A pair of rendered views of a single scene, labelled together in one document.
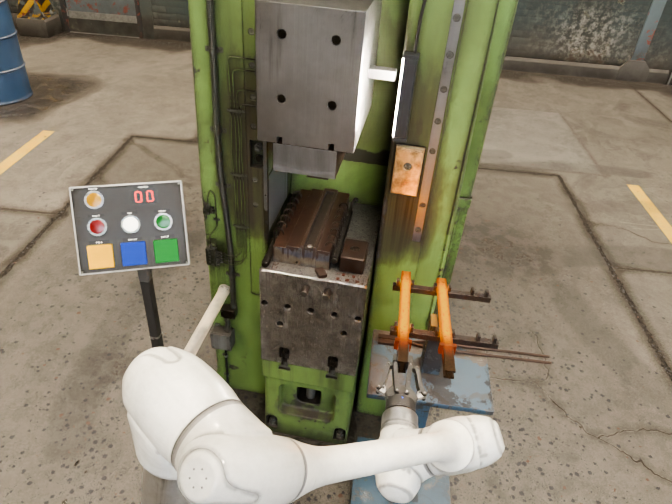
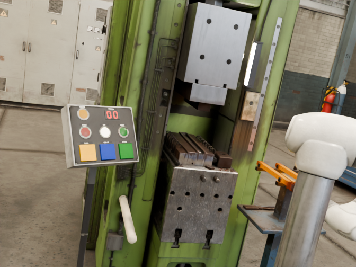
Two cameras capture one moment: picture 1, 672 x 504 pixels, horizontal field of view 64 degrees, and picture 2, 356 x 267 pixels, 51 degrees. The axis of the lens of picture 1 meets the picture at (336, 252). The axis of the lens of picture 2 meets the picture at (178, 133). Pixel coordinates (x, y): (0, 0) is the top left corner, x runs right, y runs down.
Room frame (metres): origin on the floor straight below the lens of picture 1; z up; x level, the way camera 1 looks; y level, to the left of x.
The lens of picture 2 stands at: (-0.24, 1.04, 1.53)
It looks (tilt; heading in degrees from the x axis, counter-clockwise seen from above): 13 degrees down; 336
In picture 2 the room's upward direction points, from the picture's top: 10 degrees clockwise
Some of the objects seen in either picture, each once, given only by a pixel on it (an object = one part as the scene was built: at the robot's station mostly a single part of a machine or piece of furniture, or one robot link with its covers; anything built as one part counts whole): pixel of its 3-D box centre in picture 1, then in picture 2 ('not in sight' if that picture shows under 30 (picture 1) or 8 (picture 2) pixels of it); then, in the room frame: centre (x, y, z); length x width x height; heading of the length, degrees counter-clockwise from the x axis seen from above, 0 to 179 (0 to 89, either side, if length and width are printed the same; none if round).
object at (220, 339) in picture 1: (223, 337); (114, 240); (1.68, 0.46, 0.36); 0.09 x 0.07 x 0.12; 82
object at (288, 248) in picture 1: (314, 224); (186, 147); (1.72, 0.09, 0.96); 0.42 x 0.20 x 0.09; 172
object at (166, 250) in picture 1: (166, 250); (125, 151); (1.42, 0.55, 1.01); 0.07 x 0.05 x 0.07; 107
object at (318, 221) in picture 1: (320, 217); (191, 142); (1.72, 0.07, 0.99); 0.42 x 0.05 x 0.01; 172
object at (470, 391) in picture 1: (429, 369); (279, 218); (1.27, -0.34, 0.71); 0.40 x 0.30 x 0.02; 86
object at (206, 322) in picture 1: (203, 327); (127, 217); (1.47, 0.47, 0.62); 0.44 x 0.05 x 0.05; 172
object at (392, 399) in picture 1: (400, 400); not in sight; (0.90, -0.19, 0.98); 0.09 x 0.08 x 0.07; 175
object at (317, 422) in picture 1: (319, 358); (174, 251); (1.73, 0.04, 0.23); 0.55 x 0.37 x 0.47; 172
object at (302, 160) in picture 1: (318, 135); (197, 88); (1.72, 0.09, 1.32); 0.42 x 0.20 x 0.10; 172
